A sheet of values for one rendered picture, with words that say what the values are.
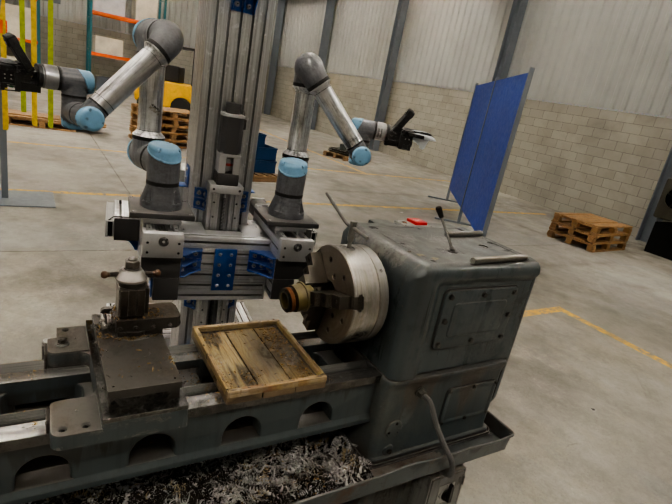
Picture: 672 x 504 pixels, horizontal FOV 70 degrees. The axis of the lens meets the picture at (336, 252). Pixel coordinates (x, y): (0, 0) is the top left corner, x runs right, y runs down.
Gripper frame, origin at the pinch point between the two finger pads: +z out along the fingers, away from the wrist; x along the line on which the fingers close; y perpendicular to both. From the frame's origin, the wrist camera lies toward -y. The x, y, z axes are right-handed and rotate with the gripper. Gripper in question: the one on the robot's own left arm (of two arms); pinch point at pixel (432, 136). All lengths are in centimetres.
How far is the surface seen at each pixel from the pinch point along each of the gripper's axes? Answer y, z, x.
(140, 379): 45, -80, 119
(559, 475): 155, 108, 31
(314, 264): 32, -43, 72
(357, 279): 28, -31, 85
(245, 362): 57, -59, 94
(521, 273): 27, 27, 65
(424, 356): 54, -3, 83
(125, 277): 31, -92, 99
